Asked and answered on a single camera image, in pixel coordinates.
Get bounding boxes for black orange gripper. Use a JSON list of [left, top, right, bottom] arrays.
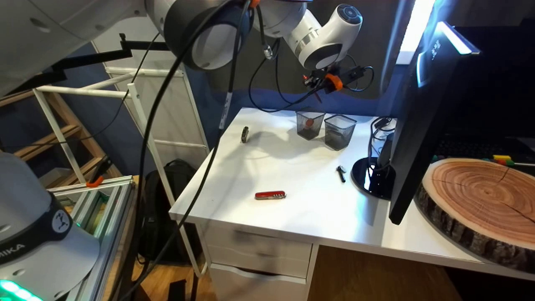
[[305, 65, 347, 94]]

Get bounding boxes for grey mesh basket with contents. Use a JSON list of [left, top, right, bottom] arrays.
[[295, 109, 327, 142]]

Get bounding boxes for empty grey mesh basket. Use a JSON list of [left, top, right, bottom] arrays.
[[323, 112, 358, 152]]

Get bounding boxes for orange item inside basket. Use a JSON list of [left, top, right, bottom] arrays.
[[300, 122, 322, 139]]

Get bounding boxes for grey curtain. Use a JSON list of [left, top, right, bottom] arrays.
[[223, 0, 403, 114]]

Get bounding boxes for black computer monitor with stand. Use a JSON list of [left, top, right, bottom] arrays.
[[352, 20, 482, 226]]

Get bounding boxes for red marker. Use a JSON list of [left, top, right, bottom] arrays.
[[255, 189, 288, 202]]

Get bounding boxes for coloured blocks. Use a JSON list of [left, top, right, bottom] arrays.
[[492, 152, 535, 169]]

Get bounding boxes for white drawer unit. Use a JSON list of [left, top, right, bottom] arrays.
[[196, 221, 322, 301]]

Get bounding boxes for round wood slab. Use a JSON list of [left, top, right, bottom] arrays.
[[415, 157, 535, 274]]

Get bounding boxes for black backpack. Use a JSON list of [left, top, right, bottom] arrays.
[[136, 157, 198, 264]]

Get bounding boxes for white metal rack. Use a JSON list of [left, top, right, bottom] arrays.
[[32, 65, 211, 274]]

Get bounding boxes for wooden ladder shelf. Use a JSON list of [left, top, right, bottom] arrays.
[[0, 89, 123, 189]]

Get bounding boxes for glass side table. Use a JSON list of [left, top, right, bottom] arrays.
[[47, 174, 148, 301]]

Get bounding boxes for green light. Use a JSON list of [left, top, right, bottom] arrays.
[[0, 278, 44, 301]]

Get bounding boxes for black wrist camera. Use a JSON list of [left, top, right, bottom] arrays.
[[340, 63, 377, 94]]

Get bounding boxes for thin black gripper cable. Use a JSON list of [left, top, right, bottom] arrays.
[[248, 10, 337, 114]]

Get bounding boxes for black desk cables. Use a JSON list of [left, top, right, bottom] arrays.
[[368, 114, 398, 160]]

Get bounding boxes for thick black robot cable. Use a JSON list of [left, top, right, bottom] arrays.
[[114, 0, 265, 301]]

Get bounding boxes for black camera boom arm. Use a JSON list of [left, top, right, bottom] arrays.
[[11, 32, 169, 94]]

